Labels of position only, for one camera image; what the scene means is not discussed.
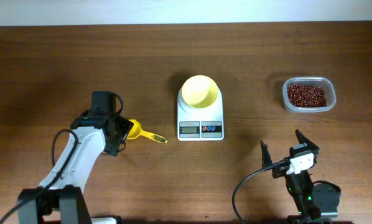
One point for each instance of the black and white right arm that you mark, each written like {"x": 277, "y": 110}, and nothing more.
{"x": 302, "y": 178}

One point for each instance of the yellow plastic bowl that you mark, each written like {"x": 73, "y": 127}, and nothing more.
{"x": 199, "y": 91}

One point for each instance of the white digital kitchen scale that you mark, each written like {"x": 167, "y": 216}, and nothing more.
{"x": 200, "y": 124}

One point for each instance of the yellow plastic measuring scoop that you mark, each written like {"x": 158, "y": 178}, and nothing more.
{"x": 137, "y": 131}

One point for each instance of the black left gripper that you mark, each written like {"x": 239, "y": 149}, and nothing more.
{"x": 124, "y": 124}

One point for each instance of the red beans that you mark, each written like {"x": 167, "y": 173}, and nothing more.
{"x": 306, "y": 96}

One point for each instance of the clear plastic container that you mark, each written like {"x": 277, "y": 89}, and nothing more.
{"x": 321, "y": 82}

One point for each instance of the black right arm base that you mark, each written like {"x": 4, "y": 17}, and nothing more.
{"x": 317, "y": 202}

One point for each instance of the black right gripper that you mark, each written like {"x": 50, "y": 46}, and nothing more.
{"x": 303, "y": 140}

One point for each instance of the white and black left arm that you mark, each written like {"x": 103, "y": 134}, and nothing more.
{"x": 62, "y": 189}

